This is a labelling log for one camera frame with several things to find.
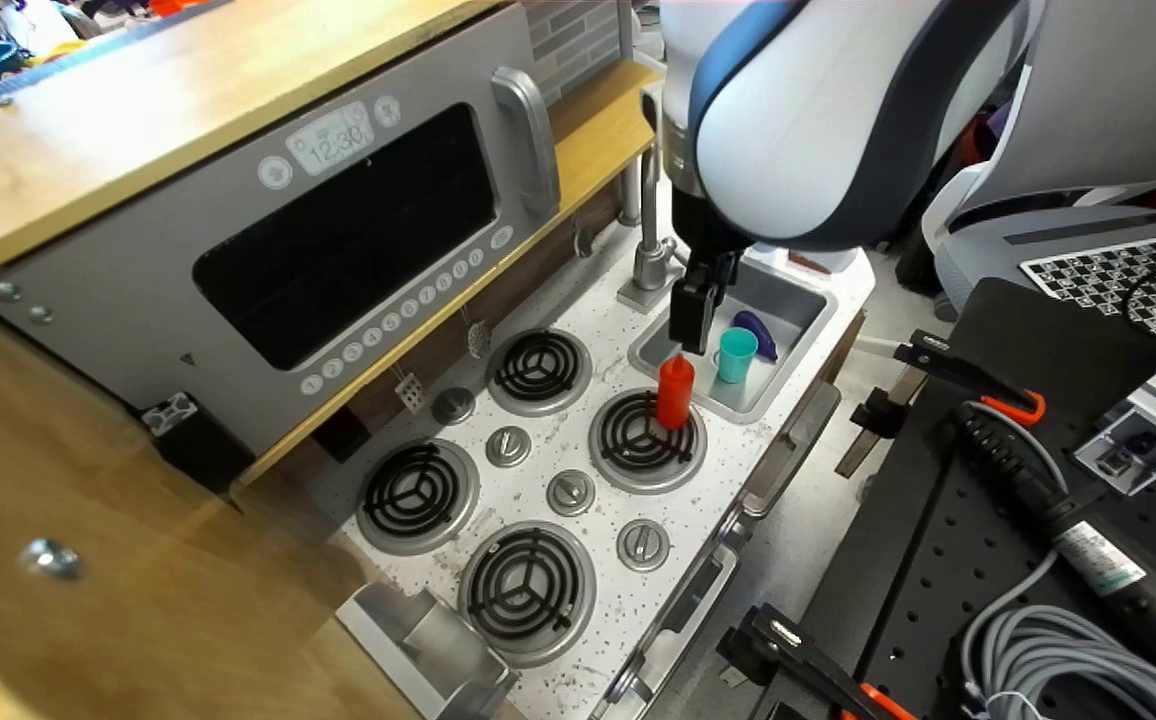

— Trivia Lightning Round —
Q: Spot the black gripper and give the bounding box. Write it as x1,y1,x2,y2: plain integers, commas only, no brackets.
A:
669,194,751,353

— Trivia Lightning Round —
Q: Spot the red sauce bottle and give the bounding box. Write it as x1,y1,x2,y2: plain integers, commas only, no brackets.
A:
657,358,698,434

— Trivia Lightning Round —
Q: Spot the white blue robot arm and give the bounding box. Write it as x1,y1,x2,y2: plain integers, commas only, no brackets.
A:
662,0,1156,353

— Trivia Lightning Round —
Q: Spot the teal cup in sink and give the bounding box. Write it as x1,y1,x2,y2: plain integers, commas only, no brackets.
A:
713,327,755,407

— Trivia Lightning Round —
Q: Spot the grey toy sink basin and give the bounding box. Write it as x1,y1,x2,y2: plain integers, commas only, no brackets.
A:
629,252,838,428

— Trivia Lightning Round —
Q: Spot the front right stove burner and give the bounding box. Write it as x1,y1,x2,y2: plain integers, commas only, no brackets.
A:
588,394,710,497

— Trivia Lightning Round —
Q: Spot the stove burner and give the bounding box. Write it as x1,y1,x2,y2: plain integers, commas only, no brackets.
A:
588,394,710,497
489,327,594,418
358,441,479,556
462,520,598,670

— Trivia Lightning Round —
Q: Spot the back right stove burner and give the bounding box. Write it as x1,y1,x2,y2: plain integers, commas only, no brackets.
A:
489,327,594,418

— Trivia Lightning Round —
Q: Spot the front left stove burner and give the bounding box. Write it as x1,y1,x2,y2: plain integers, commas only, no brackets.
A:
462,520,598,670

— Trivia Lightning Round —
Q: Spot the back left stove burner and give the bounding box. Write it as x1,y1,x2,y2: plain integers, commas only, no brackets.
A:
358,441,479,556

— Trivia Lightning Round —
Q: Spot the grey toy faucet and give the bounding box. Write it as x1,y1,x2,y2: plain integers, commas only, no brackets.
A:
622,148,676,310

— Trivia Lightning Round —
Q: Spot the purple toy eggplant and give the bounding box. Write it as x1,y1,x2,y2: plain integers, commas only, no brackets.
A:
731,310,780,363

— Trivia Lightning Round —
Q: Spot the black orange clamp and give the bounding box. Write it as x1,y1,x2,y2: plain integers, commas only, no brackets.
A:
897,327,1049,428

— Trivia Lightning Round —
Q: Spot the white speckled kitchen counter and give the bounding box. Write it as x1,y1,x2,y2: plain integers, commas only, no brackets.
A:
336,227,871,720

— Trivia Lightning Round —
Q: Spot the black perforated board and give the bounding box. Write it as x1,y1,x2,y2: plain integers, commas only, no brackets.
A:
805,282,1156,720

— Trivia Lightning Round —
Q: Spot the grey toy microwave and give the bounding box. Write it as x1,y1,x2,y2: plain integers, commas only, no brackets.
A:
0,8,561,454

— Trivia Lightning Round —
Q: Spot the wooden toy kitchen cabinet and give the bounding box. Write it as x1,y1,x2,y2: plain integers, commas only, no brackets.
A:
0,0,669,720

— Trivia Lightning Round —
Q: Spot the coiled grey cable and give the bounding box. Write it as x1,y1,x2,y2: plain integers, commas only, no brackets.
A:
958,551,1156,720

